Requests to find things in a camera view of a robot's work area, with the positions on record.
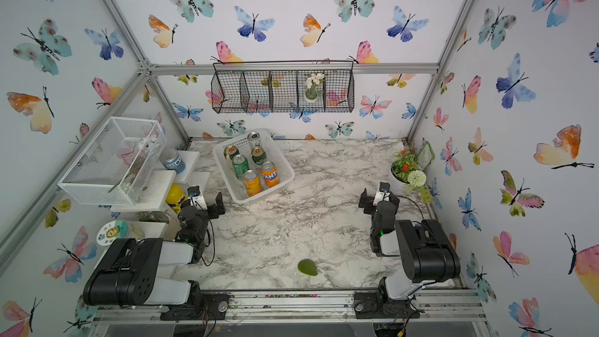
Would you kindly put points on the orange Fanta can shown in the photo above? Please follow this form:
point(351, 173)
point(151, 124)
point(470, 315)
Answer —
point(270, 174)

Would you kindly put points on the green leaf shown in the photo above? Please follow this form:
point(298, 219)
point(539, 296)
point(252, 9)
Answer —
point(307, 267)

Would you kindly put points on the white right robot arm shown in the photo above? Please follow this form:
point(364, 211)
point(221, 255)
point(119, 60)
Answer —
point(425, 253)

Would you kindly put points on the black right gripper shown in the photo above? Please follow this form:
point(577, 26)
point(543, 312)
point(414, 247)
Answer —
point(378, 202)

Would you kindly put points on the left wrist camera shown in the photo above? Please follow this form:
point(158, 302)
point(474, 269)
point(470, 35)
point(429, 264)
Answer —
point(195, 196)

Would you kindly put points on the potted flower plant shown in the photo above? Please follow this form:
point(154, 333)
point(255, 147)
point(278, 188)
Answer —
point(405, 176)

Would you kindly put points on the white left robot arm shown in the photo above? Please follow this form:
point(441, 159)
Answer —
point(128, 273)

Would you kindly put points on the orange yellow Schweppes can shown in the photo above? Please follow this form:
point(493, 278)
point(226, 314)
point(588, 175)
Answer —
point(252, 183)

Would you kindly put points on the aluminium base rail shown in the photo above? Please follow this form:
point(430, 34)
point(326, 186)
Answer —
point(442, 312)

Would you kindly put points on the silver drink can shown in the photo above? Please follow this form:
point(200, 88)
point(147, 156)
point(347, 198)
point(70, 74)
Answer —
point(254, 140)

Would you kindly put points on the green soda can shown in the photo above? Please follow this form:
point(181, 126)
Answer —
point(240, 165)

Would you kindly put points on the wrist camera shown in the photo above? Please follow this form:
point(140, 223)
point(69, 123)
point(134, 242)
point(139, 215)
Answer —
point(383, 193)
point(195, 196)

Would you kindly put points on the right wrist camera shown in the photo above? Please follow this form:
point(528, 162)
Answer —
point(383, 193)

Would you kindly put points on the white flowers in vase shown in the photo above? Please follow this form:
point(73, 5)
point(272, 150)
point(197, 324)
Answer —
point(314, 86)

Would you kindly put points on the blue white can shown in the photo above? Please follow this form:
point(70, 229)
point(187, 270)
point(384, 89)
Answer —
point(172, 160)

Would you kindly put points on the black wire wall basket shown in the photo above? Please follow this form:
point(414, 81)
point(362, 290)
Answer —
point(278, 87)

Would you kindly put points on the white plastic perforated basket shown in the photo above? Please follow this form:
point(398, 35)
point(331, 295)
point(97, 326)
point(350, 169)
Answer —
point(274, 154)

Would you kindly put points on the white stepped shelf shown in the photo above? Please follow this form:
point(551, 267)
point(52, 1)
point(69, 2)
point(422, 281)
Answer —
point(151, 215)

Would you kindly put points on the green gold beer can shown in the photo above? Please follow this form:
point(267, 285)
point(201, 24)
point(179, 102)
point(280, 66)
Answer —
point(258, 156)
point(230, 152)

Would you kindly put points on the white wire mesh box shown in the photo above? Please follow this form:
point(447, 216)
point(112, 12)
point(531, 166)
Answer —
point(115, 166)

